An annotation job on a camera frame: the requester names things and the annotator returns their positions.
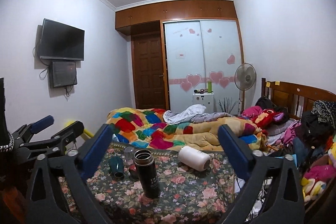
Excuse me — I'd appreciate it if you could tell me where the black television cable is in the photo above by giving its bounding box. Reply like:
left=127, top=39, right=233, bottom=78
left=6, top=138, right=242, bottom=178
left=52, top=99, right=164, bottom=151
left=33, top=47, right=51, bottom=81

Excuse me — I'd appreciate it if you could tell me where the colourful patchwork blanket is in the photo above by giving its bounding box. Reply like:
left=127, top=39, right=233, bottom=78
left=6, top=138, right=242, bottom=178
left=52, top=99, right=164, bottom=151
left=105, top=108, right=269, bottom=151

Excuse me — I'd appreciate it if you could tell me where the small white cabinet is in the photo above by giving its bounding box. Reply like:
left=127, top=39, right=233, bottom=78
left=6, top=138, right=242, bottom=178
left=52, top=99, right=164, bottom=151
left=192, top=92, right=215, bottom=109

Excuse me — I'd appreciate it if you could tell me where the small black wall panel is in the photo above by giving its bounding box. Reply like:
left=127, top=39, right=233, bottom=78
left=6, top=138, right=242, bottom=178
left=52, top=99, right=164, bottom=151
left=49, top=61, right=78, bottom=88

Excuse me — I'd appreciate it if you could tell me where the black bag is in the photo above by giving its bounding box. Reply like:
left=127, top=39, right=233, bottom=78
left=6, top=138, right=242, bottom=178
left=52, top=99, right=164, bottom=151
left=255, top=97, right=274, bottom=111

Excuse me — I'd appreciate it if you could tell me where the black thermos bottle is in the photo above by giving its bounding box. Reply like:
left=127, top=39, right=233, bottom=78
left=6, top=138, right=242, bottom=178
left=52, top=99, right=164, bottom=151
left=134, top=150, right=161, bottom=199

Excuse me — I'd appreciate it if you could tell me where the yellow plastic tube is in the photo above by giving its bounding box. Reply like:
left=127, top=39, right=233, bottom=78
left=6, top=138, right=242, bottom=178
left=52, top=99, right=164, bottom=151
left=64, top=120, right=94, bottom=139

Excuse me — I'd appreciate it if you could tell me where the white standing fan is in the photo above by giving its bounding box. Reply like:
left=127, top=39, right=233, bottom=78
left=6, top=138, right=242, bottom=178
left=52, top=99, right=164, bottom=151
left=234, top=63, right=257, bottom=116

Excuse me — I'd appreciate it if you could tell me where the wall-mounted black television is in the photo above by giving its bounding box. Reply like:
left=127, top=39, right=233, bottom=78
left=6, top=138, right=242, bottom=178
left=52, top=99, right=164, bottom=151
left=36, top=18, right=85, bottom=61

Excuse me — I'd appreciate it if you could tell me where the pile of colourful plush toys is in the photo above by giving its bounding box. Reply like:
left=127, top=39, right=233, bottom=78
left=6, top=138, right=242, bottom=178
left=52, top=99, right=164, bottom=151
left=301, top=142, right=336, bottom=204

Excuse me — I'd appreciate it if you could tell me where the grey white checked cloth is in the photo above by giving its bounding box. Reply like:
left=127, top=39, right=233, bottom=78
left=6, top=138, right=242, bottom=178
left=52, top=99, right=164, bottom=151
left=163, top=105, right=237, bottom=125

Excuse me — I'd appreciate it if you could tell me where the bundle of dry twigs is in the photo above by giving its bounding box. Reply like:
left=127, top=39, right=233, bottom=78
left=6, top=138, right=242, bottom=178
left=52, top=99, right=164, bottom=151
left=219, top=98, right=238, bottom=116

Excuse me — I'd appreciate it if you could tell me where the wooden bed frame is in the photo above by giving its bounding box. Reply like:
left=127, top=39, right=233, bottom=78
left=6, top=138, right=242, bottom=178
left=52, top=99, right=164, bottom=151
left=261, top=78, right=336, bottom=224

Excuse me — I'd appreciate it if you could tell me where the white cup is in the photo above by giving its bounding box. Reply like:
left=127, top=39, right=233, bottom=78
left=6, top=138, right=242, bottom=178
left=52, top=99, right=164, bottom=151
left=178, top=146, right=212, bottom=172

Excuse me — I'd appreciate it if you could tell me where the pile of dark clothes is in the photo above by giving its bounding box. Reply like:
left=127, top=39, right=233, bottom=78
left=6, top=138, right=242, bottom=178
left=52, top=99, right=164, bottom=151
left=289, top=100, right=336, bottom=163

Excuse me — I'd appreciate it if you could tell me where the clear bottle with red cap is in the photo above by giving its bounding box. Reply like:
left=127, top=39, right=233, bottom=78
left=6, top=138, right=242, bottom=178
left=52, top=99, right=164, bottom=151
left=124, top=147, right=137, bottom=180

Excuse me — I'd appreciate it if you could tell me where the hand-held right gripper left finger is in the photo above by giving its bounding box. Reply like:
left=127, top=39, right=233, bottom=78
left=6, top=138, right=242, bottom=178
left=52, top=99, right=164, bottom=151
left=25, top=124, right=116, bottom=224

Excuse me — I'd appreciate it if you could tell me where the dark green cup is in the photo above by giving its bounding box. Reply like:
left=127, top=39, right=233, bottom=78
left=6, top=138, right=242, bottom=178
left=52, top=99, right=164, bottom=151
left=108, top=156, right=125, bottom=179

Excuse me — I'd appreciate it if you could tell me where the red plush toy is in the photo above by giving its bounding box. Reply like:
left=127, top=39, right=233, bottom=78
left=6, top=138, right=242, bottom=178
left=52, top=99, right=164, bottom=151
left=251, top=109, right=287, bottom=130

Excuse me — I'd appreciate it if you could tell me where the floral table cloth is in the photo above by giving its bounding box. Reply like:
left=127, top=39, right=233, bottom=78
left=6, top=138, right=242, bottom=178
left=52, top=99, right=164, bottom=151
left=58, top=142, right=253, bottom=224

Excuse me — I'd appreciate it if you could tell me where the pink cloth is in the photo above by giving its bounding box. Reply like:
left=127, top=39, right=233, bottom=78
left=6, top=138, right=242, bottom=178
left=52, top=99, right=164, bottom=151
left=241, top=106, right=263, bottom=119

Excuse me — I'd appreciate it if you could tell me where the brown wooden door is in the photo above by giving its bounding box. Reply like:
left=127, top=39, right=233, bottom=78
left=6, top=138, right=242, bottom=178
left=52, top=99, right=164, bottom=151
left=131, top=32, right=167, bottom=110

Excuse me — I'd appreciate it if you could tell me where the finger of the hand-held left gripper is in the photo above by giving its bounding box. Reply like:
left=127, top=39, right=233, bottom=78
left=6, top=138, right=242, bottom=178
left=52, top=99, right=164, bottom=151
left=10, top=115, right=55, bottom=146
left=19, top=120, right=85, bottom=160

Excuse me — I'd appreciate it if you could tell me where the wooden wardrobe with sliding doors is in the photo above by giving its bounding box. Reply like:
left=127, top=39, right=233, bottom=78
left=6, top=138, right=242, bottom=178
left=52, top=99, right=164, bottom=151
left=115, top=0, right=246, bottom=116

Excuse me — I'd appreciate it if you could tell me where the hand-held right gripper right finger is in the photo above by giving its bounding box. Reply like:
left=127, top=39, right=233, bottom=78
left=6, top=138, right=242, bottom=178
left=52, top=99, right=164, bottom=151
left=217, top=124, right=306, bottom=224

